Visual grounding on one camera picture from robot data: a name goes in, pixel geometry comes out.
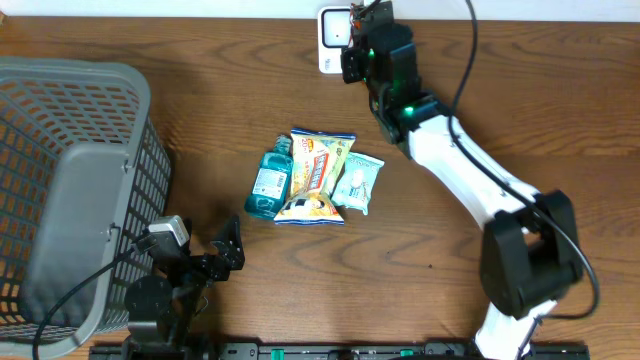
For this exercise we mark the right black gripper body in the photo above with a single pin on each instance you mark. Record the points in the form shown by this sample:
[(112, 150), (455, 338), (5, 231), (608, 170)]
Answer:
[(356, 66)]

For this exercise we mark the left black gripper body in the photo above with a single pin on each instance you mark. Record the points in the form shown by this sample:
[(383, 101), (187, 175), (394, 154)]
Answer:
[(202, 270)]

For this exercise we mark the teal mouthwash bottle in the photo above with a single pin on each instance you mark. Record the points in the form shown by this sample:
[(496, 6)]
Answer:
[(272, 181)]

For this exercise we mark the yellow chips bag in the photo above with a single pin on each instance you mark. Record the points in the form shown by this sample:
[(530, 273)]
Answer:
[(318, 158)]

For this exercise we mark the pale green wet wipes pack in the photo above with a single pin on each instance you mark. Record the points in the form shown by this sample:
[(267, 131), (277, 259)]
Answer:
[(354, 188)]

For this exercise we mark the red orange snack stick packet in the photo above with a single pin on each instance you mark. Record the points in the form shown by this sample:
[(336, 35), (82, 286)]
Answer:
[(355, 12)]

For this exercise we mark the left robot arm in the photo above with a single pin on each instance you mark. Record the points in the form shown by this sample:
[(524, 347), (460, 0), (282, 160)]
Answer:
[(163, 306)]

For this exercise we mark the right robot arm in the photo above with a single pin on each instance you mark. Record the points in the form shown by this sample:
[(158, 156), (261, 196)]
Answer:
[(530, 254)]

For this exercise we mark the white barcode scanner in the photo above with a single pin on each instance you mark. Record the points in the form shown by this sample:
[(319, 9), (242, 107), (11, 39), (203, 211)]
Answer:
[(334, 32)]

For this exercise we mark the grey plastic shopping basket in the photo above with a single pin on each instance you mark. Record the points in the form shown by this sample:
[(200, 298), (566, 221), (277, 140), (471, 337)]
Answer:
[(82, 174)]

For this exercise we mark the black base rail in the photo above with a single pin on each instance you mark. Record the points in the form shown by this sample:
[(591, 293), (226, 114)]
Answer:
[(454, 349)]

